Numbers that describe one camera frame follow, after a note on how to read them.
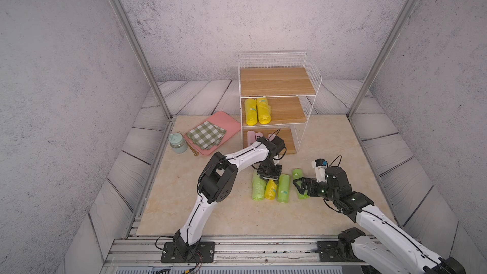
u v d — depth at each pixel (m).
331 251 0.73
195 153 1.04
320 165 0.74
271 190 0.85
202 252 0.73
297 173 0.90
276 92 0.74
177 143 0.99
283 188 0.87
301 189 0.73
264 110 0.85
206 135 1.11
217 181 0.55
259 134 1.07
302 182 0.73
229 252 0.74
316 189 0.72
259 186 0.87
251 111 0.84
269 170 0.82
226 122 1.19
